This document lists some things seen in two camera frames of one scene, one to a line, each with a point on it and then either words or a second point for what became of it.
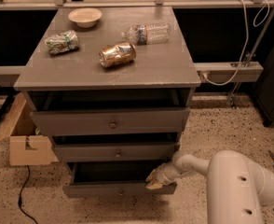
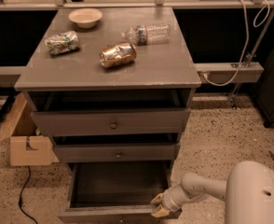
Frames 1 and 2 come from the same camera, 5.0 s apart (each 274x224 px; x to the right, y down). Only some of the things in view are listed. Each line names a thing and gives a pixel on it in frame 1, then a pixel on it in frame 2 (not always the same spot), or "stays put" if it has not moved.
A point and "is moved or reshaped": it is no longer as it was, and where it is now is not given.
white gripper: (164, 175) → (170, 202)
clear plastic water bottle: (143, 35) stays put
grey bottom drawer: (89, 179) is moved or reshaped
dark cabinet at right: (269, 92) stays put
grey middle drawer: (115, 152) stays put
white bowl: (85, 17) stays put
